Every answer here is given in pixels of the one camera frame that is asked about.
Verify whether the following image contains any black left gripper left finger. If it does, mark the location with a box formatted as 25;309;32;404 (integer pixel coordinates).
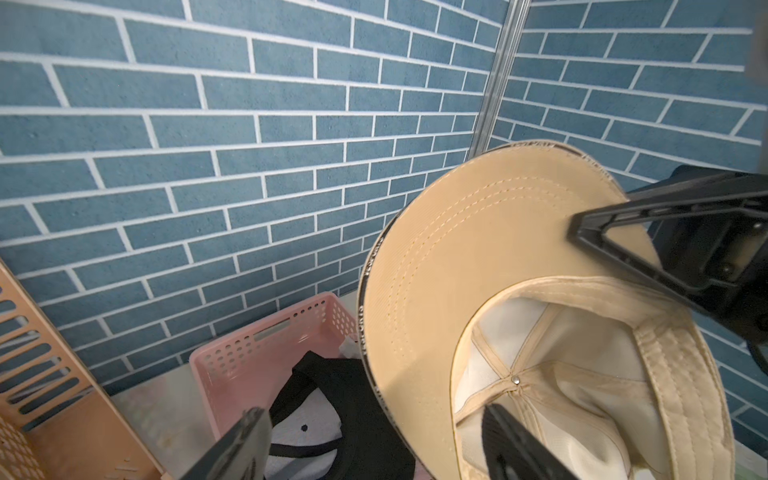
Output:
182;407;272;480

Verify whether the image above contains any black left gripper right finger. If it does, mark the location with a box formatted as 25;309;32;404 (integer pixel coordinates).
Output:
481;404;577;480

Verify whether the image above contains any orange plastic file organizer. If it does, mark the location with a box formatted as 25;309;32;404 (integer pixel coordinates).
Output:
1;266;170;479

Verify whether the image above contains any black baseball cap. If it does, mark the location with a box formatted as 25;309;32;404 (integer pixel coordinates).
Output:
264;352;416;479

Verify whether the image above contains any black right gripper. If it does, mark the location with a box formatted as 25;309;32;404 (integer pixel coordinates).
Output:
568;166;767;342

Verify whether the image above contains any pink plastic basket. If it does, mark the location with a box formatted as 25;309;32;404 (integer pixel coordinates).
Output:
189;292;433;480

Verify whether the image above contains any floral table mat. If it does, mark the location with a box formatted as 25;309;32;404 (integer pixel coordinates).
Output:
110;293;768;480

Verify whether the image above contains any beige baseball cap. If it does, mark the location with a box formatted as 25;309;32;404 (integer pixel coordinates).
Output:
358;140;736;479

